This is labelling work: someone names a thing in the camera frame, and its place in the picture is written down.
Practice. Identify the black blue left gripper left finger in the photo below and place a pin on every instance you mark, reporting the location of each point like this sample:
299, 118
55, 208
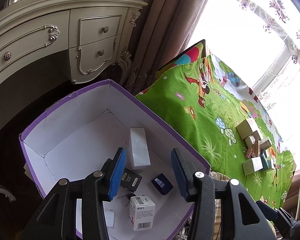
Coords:
55, 218

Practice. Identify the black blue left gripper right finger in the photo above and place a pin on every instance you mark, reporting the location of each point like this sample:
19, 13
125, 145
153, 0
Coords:
241, 217

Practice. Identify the white box with text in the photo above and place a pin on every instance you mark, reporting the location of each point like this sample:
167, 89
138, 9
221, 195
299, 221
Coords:
252, 165

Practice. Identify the black barcode box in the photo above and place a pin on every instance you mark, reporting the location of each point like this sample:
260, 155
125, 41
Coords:
130, 180

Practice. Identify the pink binder clip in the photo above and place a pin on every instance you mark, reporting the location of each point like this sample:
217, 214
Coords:
250, 153

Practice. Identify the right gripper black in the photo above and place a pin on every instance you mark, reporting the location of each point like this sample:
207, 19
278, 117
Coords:
288, 226

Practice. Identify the small white flat box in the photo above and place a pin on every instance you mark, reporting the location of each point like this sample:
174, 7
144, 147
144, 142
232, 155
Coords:
109, 218

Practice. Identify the teal patterned box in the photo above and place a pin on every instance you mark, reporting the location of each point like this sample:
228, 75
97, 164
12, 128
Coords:
264, 161

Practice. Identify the small white square box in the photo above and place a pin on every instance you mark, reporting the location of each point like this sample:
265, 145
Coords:
270, 165

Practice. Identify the purple white cardboard box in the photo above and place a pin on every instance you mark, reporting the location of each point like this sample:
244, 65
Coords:
76, 135

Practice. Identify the white medicine box blue logo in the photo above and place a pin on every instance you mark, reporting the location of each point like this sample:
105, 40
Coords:
264, 144

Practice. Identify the white dental box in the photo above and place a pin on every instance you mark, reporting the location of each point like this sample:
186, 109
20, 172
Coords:
256, 148

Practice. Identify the white plastic holder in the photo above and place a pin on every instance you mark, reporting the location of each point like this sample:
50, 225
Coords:
250, 141

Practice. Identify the white barcode medicine box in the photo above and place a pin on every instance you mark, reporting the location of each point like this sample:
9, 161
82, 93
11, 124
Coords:
141, 213

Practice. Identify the large beige box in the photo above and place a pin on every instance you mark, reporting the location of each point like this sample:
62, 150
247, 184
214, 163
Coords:
247, 128

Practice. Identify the dark blue small box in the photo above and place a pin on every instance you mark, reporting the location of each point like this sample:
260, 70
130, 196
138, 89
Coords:
162, 184

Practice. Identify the long white box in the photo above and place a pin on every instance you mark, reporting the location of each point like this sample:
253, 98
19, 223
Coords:
137, 149

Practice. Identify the green cartoon tablecloth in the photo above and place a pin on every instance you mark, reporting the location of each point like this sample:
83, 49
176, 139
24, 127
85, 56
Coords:
202, 98

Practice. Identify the cream ornate dresser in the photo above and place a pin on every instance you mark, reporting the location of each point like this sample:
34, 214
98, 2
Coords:
95, 34

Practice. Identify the brown curtain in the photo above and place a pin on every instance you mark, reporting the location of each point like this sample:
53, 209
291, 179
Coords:
163, 31

